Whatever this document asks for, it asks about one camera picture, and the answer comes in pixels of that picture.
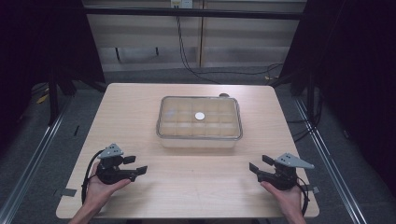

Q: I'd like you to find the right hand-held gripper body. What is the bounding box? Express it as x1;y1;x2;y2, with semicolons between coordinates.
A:
257;152;316;191

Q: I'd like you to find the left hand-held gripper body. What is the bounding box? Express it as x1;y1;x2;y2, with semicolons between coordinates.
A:
94;143;138;186

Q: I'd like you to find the person's left hand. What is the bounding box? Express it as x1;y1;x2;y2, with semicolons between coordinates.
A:
83;172;133;211

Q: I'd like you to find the person's right hand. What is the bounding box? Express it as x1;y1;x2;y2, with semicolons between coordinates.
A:
261;180;304;217

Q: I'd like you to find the grey tape strip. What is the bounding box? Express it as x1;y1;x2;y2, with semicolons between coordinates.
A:
301;185;321;194
60;188;78;198

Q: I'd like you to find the clear plastic compartment box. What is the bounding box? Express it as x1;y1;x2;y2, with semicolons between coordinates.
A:
155;95;244;149

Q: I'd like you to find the yellow tape piece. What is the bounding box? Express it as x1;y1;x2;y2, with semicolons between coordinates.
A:
35;92;50;105

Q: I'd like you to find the dark curtain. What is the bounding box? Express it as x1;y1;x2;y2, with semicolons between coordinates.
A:
278;0;396;190
0;0;106;150

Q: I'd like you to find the black horizontal bar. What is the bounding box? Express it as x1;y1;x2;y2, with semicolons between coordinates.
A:
83;7;305;21

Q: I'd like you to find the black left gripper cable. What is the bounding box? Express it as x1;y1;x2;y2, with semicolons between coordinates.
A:
80;149;106;205

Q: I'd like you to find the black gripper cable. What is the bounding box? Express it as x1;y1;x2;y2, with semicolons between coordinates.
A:
80;149;106;205
295;176;311;217

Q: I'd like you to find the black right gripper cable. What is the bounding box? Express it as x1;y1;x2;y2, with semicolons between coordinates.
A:
295;176;311;217

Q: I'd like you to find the metal floor rail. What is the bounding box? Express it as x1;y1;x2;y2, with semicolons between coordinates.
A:
0;96;73;224
292;96;369;224

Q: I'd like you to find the black cable loop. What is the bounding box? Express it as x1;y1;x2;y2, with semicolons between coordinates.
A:
286;92;323;144

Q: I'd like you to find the black stand post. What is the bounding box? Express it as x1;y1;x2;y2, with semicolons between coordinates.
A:
47;69;61;126

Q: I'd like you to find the long black floor cable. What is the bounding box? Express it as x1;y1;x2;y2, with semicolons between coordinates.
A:
176;15;284;85

